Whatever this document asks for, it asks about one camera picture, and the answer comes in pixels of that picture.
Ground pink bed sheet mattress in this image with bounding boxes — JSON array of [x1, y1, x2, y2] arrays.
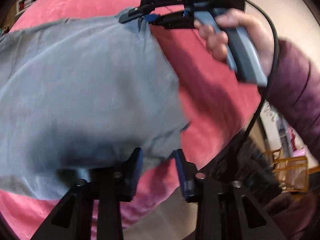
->
[[8, 0, 260, 228]]

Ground yellow wire basket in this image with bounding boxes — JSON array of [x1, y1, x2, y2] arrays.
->
[[263, 148, 319, 192]]

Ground grey-blue denim pants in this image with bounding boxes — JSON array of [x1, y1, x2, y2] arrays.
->
[[1, 16, 188, 199]]

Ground person right hand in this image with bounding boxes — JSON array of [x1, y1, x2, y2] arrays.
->
[[194, 9, 274, 76]]

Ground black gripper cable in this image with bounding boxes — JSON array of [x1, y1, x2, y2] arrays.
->
[[235, 0, 280, 156]]

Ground maroon jacket sleeve forearm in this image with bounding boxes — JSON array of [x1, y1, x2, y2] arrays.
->
[[267, 40, 320, 160]]

